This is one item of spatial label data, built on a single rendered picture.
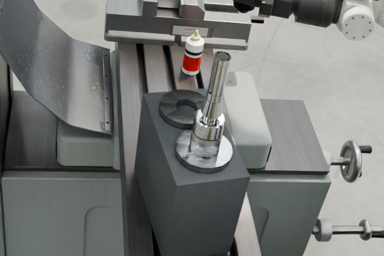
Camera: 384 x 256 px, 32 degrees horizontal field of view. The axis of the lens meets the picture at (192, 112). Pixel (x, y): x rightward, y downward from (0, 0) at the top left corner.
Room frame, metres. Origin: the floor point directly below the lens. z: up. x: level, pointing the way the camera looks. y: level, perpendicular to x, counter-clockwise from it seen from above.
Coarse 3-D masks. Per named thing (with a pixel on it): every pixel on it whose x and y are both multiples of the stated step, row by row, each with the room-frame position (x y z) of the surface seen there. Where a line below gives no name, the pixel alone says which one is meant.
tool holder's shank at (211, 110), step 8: (216, 56) 0.75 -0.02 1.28; (224, 56) 0.76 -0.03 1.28; (216, 64) 0.75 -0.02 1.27; (224, 64) 0.74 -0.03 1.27; (216, 72) 0.74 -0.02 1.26; (224, 72) 0.75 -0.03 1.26; (216, 80) 0.74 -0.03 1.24; (224, 80) 0.75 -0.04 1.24; (208, 88) 0.75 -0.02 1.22; (216, 88) 0.74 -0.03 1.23; (224, 88) 0.75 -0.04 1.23; (208, 96) 0.75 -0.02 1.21; (216, 96) 0.74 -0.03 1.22; (208, 104) 0.74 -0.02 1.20; (216, 104) 0.74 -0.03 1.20; (208, 112) 0.74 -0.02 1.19; (216, 112) 0.74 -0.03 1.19; (208, 120) 0.74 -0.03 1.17; (216, 120) 0.75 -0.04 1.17
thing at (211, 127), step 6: (198, 114) 0.76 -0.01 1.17; (222, 114) 0.77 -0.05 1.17; (198, 120) 0.74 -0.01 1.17; (204, 120) 0.75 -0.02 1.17; (222, 120) 0.75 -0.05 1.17; (198, 126) 0.74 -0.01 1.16; (204, 126) 0.73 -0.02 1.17; (210, 126) 0.73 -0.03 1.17; (216, 126) 0.74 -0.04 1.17; (222, 126) 0.74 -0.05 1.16; (210, 132) 0.73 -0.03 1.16
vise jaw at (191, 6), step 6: (180, 0) 1.34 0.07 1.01; (186, 0) 1.34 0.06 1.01; (192, 0) 1.35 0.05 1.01; (198, 0) 1.36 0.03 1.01; (180, 6) 1.33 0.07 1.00; (186, 6) 1.32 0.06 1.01; (192, 6) 1.33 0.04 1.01; (198, 6) 1.33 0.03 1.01; (204, 6) 1.36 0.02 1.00; (180, 12) 1.32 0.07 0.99; (186, 12) 1.32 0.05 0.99; (192, 12) 1.33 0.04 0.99; (198, 12) 1.33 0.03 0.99; (204, 12) 1.33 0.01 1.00; (186, 18) 1.33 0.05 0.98; (192, 18) 1.33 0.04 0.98; (198, 18) 1.33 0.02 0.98
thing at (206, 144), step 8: (192, 128) 0.76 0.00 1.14; (192, 136) 0.75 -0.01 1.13; (200, 136) 0.73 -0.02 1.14; (208, 136) 0.73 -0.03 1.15; (216, 136) 0.74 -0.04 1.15; (192, 144) 0.74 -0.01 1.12; (200, 144) 0.73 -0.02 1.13; (208, 144) 0.73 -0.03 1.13; (216, 144) 0.74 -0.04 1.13; (200, 152) 0.73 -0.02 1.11; (208, 152) 0.73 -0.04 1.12; (216, 152) 0.74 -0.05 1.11
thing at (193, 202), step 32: (160, 96) 0.88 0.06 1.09; (192, 96) 0.88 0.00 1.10; (160, 128) 0.80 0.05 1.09; (224, 128) 0.82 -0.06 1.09; (160, 160) 0.75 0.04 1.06; (192, 160) 0.72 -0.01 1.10; (224, 160) 0.74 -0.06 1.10; (160, 192) 0.73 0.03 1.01; (192, 192) 0.69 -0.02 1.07; (224, 192) 0.71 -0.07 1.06; (160, 224) 0.71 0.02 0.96; (192, 224) 0.69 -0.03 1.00; (224, 224) 0.71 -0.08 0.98
